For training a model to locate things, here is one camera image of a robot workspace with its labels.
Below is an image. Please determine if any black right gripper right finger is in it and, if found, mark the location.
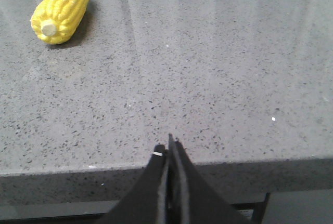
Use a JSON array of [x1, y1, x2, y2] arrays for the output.
[[168, 134, 250, 223]]

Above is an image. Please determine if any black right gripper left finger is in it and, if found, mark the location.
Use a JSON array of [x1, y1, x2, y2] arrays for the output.
[[100, 144, 165, 223]]

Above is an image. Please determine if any yellow toy corn cob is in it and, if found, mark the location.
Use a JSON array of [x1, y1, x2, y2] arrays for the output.
[[30, 0, 89, 45]]

